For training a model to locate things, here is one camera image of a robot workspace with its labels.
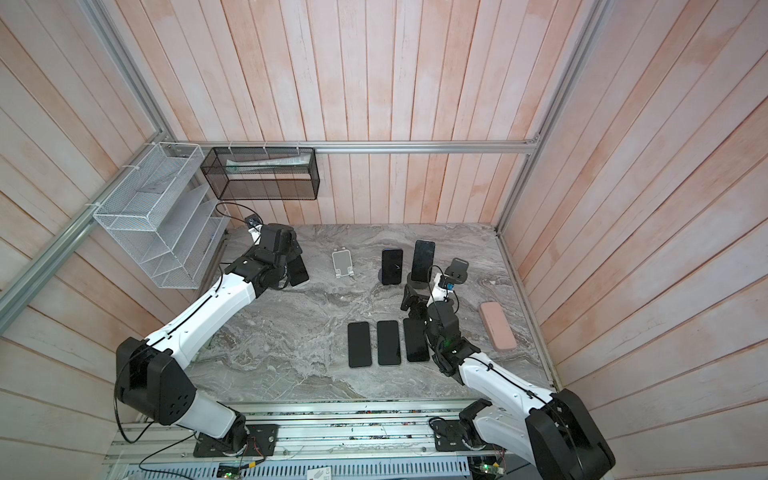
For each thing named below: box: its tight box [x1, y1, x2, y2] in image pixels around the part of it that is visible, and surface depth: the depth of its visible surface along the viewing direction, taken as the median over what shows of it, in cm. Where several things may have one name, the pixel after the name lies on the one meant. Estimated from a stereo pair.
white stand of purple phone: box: [332, 247, 355, 279], surface depth 107 cm
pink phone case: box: [479, 301, 518, 351], surface depth 93 cm
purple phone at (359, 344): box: [348, 321, 372, 368], surface depth 92 cm
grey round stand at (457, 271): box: [444, 257, 469, 284], surface depth 103 cm
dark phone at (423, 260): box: [411, 240, 436, 283], surface depth 100 cm
